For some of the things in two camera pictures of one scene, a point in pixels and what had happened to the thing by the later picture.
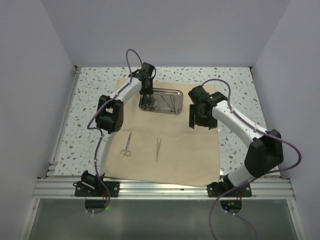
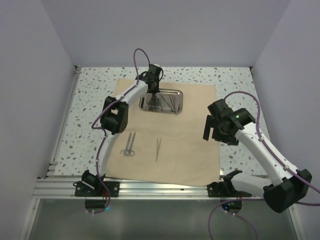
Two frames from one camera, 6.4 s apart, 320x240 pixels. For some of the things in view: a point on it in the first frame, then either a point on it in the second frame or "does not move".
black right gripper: (212, 123) to (211, 123)
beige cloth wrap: (162, 148) does not move
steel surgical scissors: (125, 151) does not move
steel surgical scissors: (148, 103) to (131, 152)
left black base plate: (96, 189) does not move
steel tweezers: (157, 148) does not move
